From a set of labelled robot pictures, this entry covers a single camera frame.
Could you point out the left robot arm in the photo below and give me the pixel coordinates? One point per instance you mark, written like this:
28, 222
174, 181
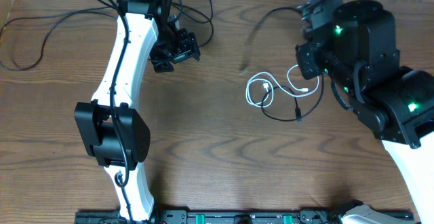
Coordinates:
110, 125

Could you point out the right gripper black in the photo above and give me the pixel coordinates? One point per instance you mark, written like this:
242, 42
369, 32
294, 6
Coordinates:
310, 66

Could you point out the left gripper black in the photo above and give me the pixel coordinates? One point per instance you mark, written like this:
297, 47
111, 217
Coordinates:
189, 45

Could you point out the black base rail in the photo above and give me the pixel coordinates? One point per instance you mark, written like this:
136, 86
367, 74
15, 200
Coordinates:
189, 217

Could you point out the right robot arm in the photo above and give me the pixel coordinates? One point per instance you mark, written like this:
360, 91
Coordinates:
355, 44

